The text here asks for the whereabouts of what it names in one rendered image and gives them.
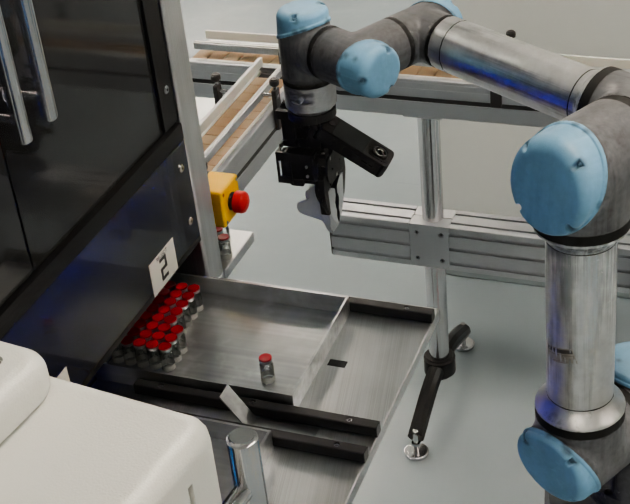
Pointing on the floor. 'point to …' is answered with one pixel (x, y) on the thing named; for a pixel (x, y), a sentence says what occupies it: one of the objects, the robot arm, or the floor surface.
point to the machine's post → (178, 57)
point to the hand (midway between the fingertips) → (336, 224)
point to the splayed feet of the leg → (438, 369)
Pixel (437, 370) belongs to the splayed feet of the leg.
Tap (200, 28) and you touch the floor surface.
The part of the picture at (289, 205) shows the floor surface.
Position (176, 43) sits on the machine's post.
